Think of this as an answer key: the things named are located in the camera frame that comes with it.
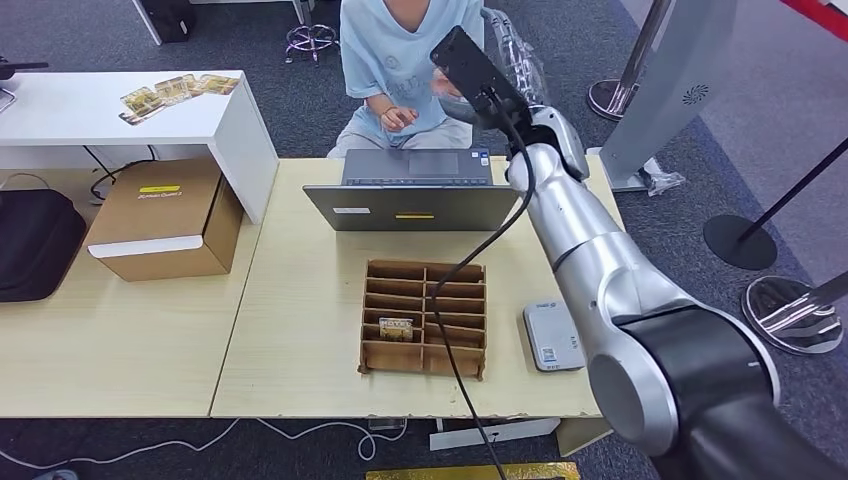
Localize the black camera bracket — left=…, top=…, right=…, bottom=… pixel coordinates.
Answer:
left=429, top=25, right=535, bottom=144

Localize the autumn print card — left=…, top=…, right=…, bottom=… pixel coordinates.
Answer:
left=119, top=86, right=167, bottom=126
left=154, top=74, right=200, bottom=106

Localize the person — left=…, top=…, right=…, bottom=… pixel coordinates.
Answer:
left=326, top=0, right=486, bottom=160

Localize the black camera cable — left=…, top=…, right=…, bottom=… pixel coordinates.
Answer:
left=427, top=92, right=537, bottom=480

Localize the silver kiosk stand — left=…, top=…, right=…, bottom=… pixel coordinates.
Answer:
left=586, top=0, right=740, bottom=194

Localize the autumn forest hotel card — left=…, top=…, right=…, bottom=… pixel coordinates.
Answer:
left=378, top=317, right=415, bottom=343
left=193, top=73, right=241, bottom=97

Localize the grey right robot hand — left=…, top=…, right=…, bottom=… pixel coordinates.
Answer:
left=482, top=6, right=551, bottom=111

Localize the grey card reader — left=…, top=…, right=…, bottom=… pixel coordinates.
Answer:
left=522, top=299, right=588, bottom=374

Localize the chrome stanchion post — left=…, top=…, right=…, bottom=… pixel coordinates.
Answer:
left=740, top=271, right=848, bottom=357
left=587, top=0, right=674, bottom=123

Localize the black device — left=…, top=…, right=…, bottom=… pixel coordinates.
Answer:
left=0, top=58, right=50, bottom=81

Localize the wooden card organizer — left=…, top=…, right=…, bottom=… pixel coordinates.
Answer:
left=358, top=258, right=488, bottom=382

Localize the black computer tower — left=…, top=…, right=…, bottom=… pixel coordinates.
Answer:
left=139, top=0, right=198, bottom=44

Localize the clear plastic wrap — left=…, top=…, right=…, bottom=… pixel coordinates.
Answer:
left=635, top=157, right=687, bottom=198

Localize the yellow floor tape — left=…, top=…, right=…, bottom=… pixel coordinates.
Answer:
left=364, top=461, right=582, bottom=480

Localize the chrome stool base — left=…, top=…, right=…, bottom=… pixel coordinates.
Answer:
left=285, top=23, right=339, bottom=66

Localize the red barrier belt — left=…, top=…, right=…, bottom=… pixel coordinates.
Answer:
left=778, top=0, right=848, bottom=44

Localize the black power cable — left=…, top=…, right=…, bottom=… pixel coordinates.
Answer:
left=82, top=145, right=158, bottom=203

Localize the grey laptop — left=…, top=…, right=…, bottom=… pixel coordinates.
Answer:
left=302, top=148, right=521, bottom=233

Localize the black stanchion post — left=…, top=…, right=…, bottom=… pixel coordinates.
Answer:
left=703, top=135, right=848, bottom=272

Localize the white floor cable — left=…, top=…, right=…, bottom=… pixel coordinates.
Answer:
left=0, top=417, right=409, bottom=472

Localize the cardboard box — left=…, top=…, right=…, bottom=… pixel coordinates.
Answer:
left=84, top=157, right=245, bottom=284

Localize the black carrying case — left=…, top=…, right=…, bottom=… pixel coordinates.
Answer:
left=0, top=188, right=88, bottom=304

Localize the white desk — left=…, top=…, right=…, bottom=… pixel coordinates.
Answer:
left=0, top=69, right=280, bottom=227

